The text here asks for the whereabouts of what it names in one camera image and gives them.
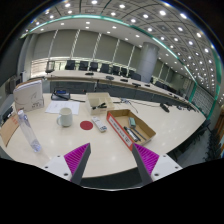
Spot thin dark cable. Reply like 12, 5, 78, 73
113, 97, 161, 114

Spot black marker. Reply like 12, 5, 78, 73
123, 125, 140, 143

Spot black microphone base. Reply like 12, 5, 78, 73
159, 102, 171, 113

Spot grey whiteboard eraser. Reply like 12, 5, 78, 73
128, 117, 138, 129

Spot black stapler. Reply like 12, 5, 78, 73
92, 102, 108, 111

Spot round ceiling lights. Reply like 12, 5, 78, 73
23, 0, 221, 88

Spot black desk phone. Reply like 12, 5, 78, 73
50, 88, 72, 102

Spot white printed cardboard box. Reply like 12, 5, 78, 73
12, 79, 45, 113

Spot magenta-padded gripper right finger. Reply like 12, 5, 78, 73
131, 143, 183, 186

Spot beige divided organizer tray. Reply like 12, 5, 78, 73
85, 91, 116, 116

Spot white remote control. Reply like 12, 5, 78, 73
90, 115, 108, 133

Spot black box device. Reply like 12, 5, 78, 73
1, 105, 14, 123

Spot clear plastic water bottle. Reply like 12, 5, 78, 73
16, 109, 43, 154

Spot white ceramic mug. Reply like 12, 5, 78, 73
55, 107, 74, 128

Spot flat brown cardboard sheet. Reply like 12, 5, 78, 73
0, 112, 20, 148

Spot dark pen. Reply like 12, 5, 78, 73
131, 126, 148, 141

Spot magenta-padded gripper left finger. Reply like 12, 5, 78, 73
41, 142, 92, 186

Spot brown box with red label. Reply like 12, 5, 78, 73
106, 108, 157, 152

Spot long curved conference desk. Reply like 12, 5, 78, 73
43, 69, 198, 111

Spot row of black office chairs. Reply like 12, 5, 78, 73
64, 59, 143, 82

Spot grey tube monitor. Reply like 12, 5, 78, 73
7, 75, 22, 94

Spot flat round red coaster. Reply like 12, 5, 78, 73
79, 120, 95, 132

